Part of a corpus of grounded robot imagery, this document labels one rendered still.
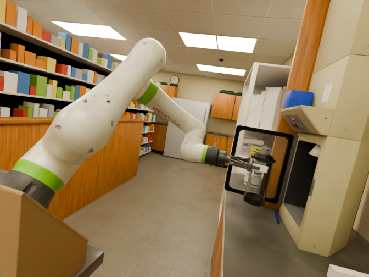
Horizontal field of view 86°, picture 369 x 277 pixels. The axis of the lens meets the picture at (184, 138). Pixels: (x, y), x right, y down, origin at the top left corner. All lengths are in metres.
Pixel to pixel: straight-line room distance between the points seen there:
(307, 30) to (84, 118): 1.19
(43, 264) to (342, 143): 0.97
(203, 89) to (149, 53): 5.82
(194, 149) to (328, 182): 0.55
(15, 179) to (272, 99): 2.01
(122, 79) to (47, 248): 0.44
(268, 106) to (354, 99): 1.29
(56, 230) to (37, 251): 0.05
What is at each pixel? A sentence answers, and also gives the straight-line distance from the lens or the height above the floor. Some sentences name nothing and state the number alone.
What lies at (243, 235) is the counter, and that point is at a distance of 0.96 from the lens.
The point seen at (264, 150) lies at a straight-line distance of 0.99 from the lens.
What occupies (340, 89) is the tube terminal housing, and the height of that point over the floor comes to 1.58.
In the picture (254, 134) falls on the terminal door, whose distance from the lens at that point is 1.18.
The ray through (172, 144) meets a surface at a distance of 6.00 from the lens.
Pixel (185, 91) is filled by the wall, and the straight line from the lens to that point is 6.61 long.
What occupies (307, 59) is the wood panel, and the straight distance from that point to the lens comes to 1.32.
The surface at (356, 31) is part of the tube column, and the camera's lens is 1.00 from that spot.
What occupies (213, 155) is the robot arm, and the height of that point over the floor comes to 1.23.
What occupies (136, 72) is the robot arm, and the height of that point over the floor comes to 1.50.
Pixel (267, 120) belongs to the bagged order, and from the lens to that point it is 2.16.
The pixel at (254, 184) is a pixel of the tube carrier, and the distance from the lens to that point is 0.99.
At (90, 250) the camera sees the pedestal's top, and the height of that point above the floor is 0.94.
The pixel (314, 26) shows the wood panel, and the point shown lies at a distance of 1.38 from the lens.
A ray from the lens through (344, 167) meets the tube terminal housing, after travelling 0.96.
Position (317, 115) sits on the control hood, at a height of 1.48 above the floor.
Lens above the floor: 1.41
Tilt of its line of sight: 7 degrees down
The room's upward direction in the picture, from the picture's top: 10 degrees clockwise
